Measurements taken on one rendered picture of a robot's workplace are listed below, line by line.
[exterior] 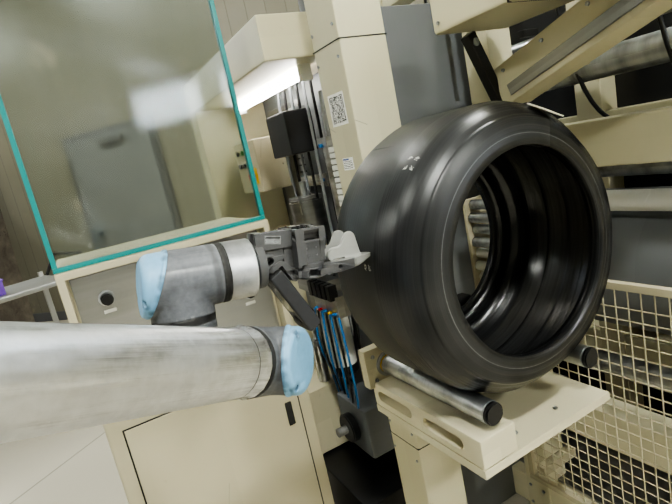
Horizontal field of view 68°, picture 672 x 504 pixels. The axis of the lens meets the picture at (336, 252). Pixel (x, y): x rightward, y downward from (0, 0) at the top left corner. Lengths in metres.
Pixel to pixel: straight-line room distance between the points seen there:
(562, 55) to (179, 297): 0.95
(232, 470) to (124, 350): 1.14
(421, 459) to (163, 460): 0.68
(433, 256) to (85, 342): 0.55
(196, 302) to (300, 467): 1.02
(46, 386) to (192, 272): 0.35
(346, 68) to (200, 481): 1.15
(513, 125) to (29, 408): 0.80
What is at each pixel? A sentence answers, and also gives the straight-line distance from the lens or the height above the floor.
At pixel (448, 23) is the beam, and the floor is 1.65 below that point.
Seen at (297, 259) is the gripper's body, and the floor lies 1.27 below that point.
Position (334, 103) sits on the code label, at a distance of 1.24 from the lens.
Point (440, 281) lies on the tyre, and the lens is 0.83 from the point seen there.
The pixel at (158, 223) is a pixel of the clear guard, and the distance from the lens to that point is 1.38.
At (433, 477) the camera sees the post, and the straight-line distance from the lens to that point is 1.49.
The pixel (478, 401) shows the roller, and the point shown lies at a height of 0.92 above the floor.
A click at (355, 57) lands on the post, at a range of 1.21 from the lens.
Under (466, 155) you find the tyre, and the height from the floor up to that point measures 1.37.
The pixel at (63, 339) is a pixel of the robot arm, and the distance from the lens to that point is 0.43.
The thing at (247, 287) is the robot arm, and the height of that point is 1.25.
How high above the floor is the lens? 1.42
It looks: 11 degrees down
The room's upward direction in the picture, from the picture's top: 12 degrees counter-clockwise
